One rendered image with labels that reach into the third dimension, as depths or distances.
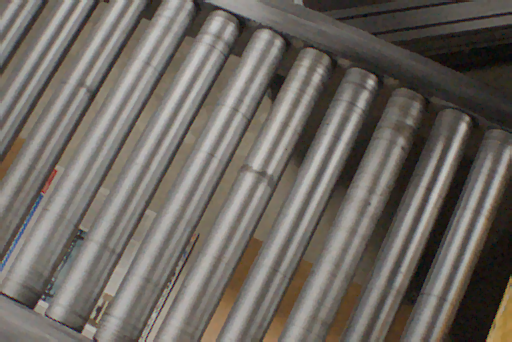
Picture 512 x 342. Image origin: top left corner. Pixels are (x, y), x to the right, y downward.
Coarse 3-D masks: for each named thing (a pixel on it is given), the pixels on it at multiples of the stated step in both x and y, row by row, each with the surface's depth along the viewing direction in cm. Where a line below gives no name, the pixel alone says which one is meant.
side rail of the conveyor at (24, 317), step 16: (0, 304) 107; (16, 304) 107; (0, 320) 106; (16, 320) 106; (32, 320) 106; (48, 320) 106; (0, 336) 106; (16, 336) 106; (32, 336) 106; (48, 336) 106; (64, 336) 106; (80, 336) 106
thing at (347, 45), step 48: (192, 0) 123; (240, 0) 122; (288, 0) 122; (240, 48) 129; (336, 48) 119; (384, 48) 119; (384, 96) 123; (432, 96) 117; (480, 96) 117; (480, 144) 122
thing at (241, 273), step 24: (240, 264) 191; (312, 264) 191; (240, 288) 190; (288, 288) 190; (360, 288) 190; (216, 312) 188; (288, 312) 188; (408, 312) 188; (216, 336) 186; (336, 336) 186
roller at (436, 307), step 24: (504, 144) 115; (480, 168) 114; (504, 168) 114; (480, 192) 112; (456, 216) 112; (480, 216) 111; (456, 240) 110; (480, 240) 111; (432, 264) 111; (456, 264) 109; (432, 288) 109; (456, 288) 108; (432, 312) 107; (456, 312) 109; (408, 336) 107; (432, 336) 106
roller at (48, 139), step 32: (128, 0) 122; (96, 32) 120; (128, 32) 122; (96, 64) 119; (64, 96) 117; (96, 96) 120; (32, 128) 116; (64, 128) 116; (32, 160) 114; (0, 192) 112; (32, 192) 113; (0, 224) 111; (0, 256) 111
